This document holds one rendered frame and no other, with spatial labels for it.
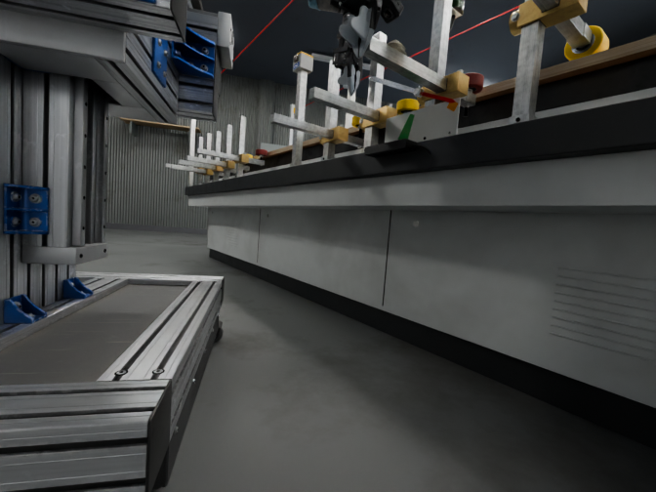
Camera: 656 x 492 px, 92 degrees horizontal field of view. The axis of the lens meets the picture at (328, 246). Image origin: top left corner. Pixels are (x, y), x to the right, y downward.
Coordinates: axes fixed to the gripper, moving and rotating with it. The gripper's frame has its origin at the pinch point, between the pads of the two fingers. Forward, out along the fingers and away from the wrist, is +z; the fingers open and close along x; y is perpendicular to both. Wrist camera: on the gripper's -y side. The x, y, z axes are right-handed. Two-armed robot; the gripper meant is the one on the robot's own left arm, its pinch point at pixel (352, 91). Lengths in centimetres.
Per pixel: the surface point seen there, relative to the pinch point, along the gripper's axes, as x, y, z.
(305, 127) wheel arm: 0.8, 18.8, 10.5
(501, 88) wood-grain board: -9.8, -44.2, 2.0
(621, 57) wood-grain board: 0, -69, 3
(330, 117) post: -13.6, 17.3, 2.5
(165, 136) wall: -294, 613, -112
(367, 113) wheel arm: 2.4, -7.4, 9.0
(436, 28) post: 3.9, -27.7, -11.6
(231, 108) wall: -386, 521, -189
